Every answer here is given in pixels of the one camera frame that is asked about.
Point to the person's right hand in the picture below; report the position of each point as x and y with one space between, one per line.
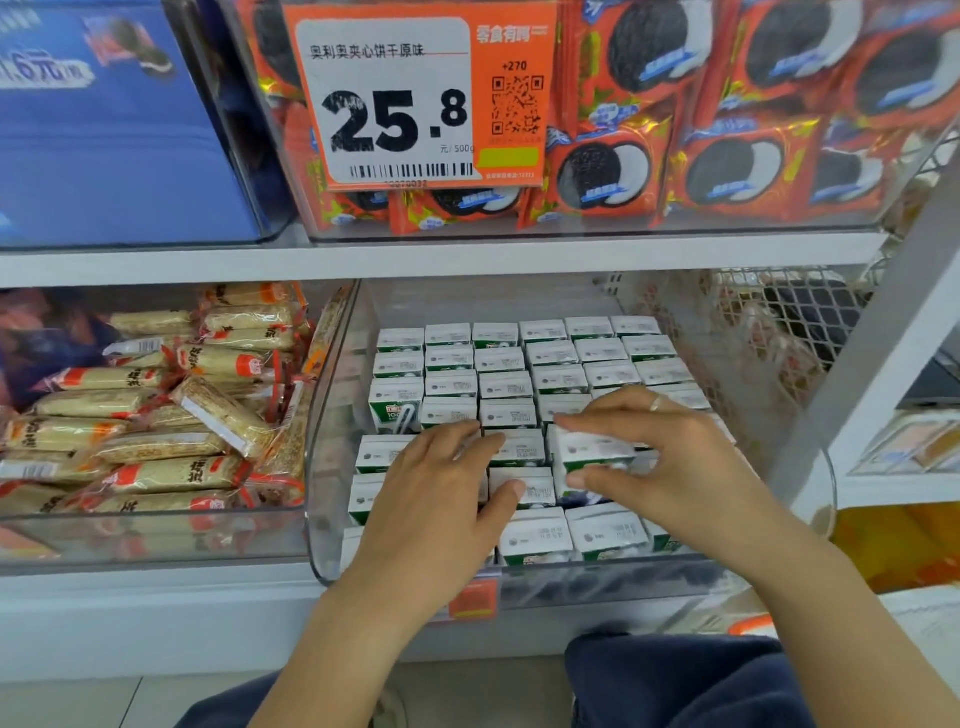
675 465

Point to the faded orange price tag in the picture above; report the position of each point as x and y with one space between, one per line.
23 543

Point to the person's right forearm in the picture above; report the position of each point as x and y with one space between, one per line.
855 630

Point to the blue cardboard display box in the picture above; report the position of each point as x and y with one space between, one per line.
120 143

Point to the clear plastic display bin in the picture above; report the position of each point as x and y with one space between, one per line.
150 537
795 503

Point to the person's left forearm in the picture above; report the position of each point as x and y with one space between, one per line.
330 675

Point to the person's left white shoe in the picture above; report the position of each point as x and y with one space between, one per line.
387 708

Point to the person's left hand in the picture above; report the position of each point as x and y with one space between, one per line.
428 525

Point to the pile of yellow wafer bars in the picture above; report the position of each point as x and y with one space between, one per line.
158 413

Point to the large white orange price tag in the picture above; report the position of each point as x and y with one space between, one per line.
383 98

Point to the pile of blue snack packets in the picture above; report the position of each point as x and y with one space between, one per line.
38 353

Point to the rows of white juice cartons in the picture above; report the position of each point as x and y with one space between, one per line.
510 390

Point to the yellow orange snack packet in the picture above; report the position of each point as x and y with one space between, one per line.
900 543

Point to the person's blue jeans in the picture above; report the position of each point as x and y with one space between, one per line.
660 683

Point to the stack of red cookie packets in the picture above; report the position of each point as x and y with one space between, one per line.
750 113

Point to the small orange price tag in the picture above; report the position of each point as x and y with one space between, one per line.
477 599

